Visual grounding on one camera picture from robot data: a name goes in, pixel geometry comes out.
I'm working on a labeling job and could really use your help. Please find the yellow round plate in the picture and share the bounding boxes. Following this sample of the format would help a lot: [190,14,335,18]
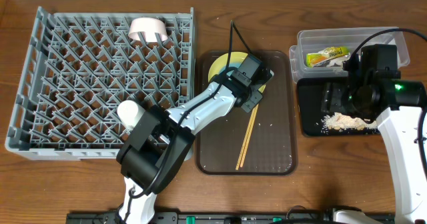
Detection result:
[207,51,266,99]

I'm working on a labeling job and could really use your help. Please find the white wrapper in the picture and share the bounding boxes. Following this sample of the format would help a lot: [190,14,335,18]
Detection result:
[326,56,350,68]

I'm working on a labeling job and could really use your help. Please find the rice and peanut scraps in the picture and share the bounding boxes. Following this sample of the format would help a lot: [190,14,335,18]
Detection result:
[322,113,377,131]

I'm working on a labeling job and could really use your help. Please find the orange green snack wrapper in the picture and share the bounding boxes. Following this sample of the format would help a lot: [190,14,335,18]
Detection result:
[306,47,351,68]

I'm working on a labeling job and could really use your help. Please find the wooden chopstick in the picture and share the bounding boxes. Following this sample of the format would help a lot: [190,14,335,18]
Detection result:
[239,103,260,169]
[235,105,258,171]

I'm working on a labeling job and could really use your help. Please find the pink bowl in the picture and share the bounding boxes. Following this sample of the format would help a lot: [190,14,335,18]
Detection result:
[128,17,168,43]

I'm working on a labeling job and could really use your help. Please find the translucent white cup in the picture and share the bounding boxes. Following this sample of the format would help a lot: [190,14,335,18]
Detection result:
[117,100,145,130]

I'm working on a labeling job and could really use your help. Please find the light blue bowl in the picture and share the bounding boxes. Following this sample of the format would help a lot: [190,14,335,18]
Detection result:
[231,57,274,87]

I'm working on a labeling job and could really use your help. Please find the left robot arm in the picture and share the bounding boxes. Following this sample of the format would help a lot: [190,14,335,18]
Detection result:
[115,52,274,223]

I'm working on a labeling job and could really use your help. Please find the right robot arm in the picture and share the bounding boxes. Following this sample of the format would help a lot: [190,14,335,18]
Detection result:
[321,44,426,223]

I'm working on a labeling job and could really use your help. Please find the black waste tray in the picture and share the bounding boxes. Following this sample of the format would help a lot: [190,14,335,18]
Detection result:
[296,77,380,137]

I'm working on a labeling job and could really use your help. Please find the grey plastic dishwasher rack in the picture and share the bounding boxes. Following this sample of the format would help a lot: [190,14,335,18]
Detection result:
[5,8,196,161]

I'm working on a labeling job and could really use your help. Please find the brown serving tray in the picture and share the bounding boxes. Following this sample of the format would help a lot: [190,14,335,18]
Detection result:
[193,51,298,176]

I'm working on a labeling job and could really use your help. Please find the clear plastic bin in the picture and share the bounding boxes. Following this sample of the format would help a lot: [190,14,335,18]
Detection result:
[289,27,410,83]

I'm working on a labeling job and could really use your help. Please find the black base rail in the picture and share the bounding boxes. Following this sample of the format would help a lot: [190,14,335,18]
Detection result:
[65,210,396,224]

